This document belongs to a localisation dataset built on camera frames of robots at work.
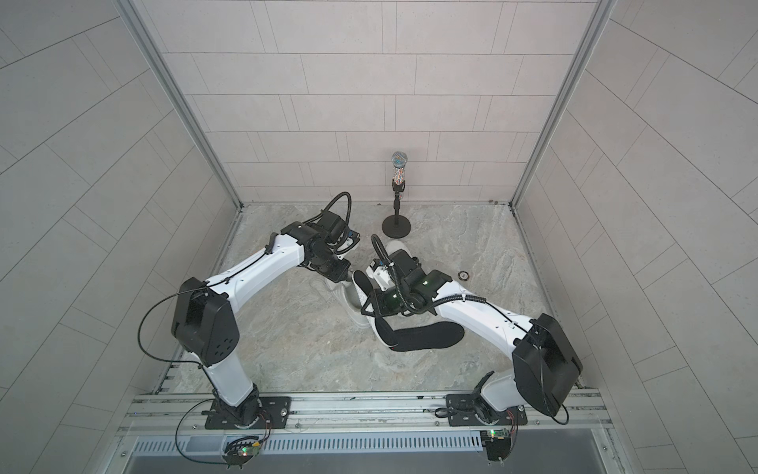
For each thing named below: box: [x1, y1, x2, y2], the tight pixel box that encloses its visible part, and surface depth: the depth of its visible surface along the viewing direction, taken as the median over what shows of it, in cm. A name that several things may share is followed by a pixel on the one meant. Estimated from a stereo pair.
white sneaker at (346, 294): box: [325, 272, 372, 330], surface depth 84 cm
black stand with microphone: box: [381, 151, 412, 239], surface depth 108 cm
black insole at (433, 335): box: [375, 315, 466, 352], surface depth 86 cm
